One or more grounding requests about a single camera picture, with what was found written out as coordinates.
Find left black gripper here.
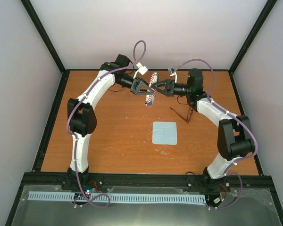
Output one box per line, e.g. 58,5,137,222
115,73,152,95

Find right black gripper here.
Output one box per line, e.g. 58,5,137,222
151,79,191,97

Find american flag glasses case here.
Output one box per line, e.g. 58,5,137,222
145,72,158,107

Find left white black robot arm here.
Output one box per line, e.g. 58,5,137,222
66,54,154,190

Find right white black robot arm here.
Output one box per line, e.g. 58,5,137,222
150,68,258,190

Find brown sunglasses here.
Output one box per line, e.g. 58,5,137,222
169,107,194,124

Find light blue square mat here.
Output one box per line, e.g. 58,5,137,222
152,121,177,145

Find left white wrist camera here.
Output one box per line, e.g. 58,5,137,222
133,62,148,79

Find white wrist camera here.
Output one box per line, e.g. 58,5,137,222
133,62,148,79
168,67,177,83

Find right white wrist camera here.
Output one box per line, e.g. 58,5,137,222
168,67,177,83

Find black aluminium frame rail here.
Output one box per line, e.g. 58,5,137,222
21,172,274,191

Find light blue slotted cable duct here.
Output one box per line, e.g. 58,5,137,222
27,191,206,205

